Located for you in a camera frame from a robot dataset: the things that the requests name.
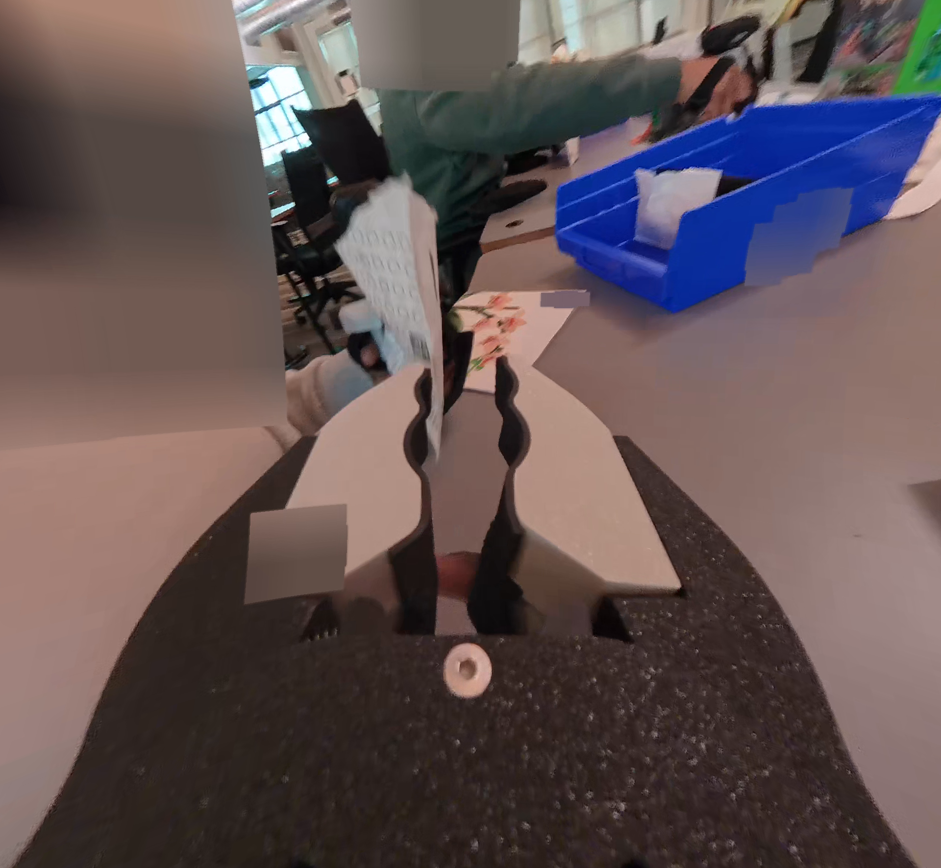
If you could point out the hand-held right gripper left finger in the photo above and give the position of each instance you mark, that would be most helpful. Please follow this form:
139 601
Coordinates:
360 471

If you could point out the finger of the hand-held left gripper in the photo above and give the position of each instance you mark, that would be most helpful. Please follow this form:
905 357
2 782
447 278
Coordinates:
432 258

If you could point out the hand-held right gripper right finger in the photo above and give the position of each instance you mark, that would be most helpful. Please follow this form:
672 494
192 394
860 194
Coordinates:
588 500

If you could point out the white paper bag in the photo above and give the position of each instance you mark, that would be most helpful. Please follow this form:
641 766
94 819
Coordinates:
669 210
389 265

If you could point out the blue plastic bin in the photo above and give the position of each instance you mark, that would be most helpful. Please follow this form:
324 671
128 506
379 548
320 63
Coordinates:
698 258

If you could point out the person's left forearm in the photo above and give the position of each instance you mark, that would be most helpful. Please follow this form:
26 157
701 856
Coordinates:
323 390

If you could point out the grey desk with wooden edge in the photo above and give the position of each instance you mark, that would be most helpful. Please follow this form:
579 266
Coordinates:
514 236

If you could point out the black office chair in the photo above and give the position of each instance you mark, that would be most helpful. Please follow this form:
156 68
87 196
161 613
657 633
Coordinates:
309 251
345 140

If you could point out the orchid picture instruction booklet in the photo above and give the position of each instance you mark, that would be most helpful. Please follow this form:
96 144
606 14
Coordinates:
529 339

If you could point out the crumpled white paper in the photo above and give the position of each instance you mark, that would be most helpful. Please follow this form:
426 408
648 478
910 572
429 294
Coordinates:
915 196

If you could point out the green toy set box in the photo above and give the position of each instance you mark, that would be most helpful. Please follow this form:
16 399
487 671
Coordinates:
882 1

